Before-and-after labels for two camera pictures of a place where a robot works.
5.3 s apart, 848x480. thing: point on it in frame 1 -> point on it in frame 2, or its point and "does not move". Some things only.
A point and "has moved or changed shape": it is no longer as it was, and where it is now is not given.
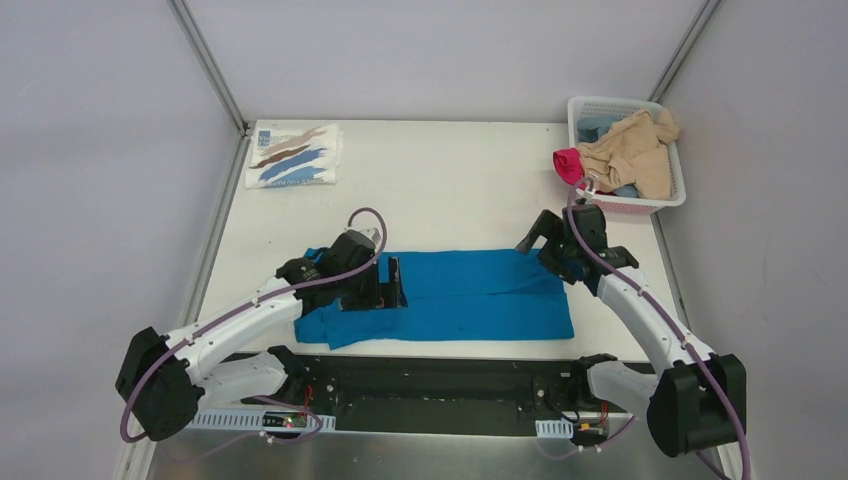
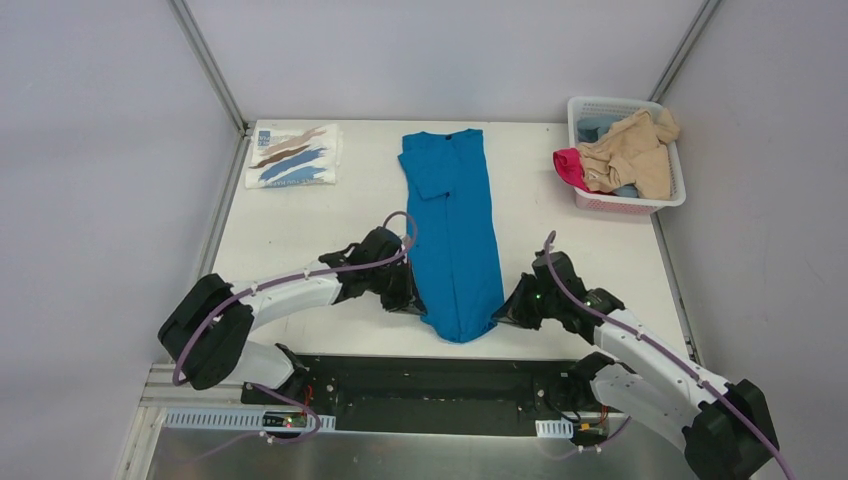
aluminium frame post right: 683,51 does not move
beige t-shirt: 634,153 does not move
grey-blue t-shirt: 590,129 does not move
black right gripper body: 549,244 -> 521,302
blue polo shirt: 456,295 has moved or changed shape
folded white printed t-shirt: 293,155 does not move
